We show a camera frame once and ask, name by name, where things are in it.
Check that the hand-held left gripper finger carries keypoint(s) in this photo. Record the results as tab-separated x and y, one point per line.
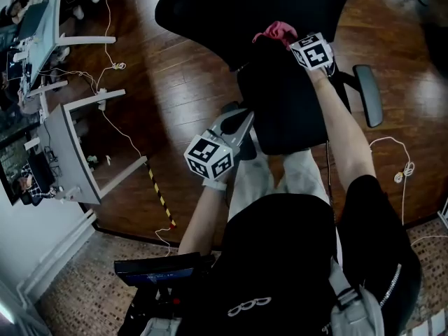
245	131
232	115

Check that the person's right forearm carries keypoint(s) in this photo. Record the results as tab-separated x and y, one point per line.
346	142

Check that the person's left forearm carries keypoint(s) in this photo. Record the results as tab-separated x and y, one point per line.
199	222

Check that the grey desk with white legs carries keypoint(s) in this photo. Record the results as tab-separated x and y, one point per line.
66	145

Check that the light blue desk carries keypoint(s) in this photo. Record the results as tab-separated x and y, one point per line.
42	23

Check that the white power strip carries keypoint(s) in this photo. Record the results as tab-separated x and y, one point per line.
66	194

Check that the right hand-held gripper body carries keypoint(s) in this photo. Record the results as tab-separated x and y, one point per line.
313	52

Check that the white baseboard pipes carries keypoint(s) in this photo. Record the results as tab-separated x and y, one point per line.
56	257

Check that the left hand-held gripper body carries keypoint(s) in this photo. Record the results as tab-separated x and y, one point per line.
210	159

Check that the black chest monitor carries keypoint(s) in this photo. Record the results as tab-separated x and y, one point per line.
157	266

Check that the person's light grey trousers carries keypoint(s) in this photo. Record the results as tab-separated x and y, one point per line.
252	184

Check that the yellow black striped floor strip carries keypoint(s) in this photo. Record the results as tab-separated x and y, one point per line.
159	194

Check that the black chair seat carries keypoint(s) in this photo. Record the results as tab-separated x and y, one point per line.
280	110

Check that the black chair armrest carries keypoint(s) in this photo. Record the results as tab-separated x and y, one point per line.
231	106
369	96

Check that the pink cloth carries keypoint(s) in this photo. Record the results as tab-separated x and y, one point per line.
276	30

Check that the person's black shirt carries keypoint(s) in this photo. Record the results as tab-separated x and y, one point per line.
273	250

